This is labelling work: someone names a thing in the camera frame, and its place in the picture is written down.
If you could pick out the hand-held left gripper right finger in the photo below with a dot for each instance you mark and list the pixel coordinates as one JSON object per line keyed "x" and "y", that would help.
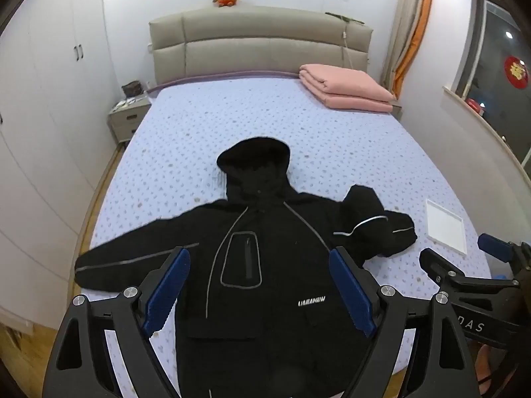
{"x": 352, "y": 294}

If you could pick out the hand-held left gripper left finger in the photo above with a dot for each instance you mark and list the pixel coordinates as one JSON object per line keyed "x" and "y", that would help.
{"x": 166, "y": 294}

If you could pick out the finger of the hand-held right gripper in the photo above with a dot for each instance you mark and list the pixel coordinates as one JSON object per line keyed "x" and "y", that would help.
{"x": 435, "y": 263}
{"x": 495, "y": 246}

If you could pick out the black hooded jacket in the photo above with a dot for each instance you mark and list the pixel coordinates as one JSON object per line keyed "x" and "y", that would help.
{"x": 265, "y": 215}

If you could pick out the red item on windowsill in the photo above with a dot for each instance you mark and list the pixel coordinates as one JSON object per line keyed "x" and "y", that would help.
{"x": 476, "y": 105}

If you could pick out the bed with floral sheet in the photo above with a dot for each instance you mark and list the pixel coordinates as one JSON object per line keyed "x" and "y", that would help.
{"x": 207, "y": 124}

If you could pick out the red round window decoration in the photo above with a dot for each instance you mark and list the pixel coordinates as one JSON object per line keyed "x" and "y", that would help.
{"x": 516, "y": 72}

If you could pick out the grey nightstand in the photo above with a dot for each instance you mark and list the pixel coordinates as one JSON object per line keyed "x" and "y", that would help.
{"x": 124, "y": 118}

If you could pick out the folded pink blanket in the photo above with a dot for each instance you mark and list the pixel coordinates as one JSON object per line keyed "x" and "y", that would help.
{"x": 348, "y": 85}

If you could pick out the dark patterned bag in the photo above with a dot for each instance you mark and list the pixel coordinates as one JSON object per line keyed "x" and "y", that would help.
{"x": 132, "y": 89}

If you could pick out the dark window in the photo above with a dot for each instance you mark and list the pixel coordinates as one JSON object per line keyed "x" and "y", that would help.
{"x": 502, "y": 37}

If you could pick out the white wardrobe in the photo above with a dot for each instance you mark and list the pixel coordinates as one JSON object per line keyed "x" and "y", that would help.
{"x": 45, "y": 112}

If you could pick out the beige and orange curtain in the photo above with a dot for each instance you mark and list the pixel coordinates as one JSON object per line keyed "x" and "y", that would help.
{"x": 408, "y": 20}

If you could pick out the beige padded headboard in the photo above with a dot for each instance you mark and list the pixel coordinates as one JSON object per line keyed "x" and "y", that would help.
{"x": 257, "y": 37}

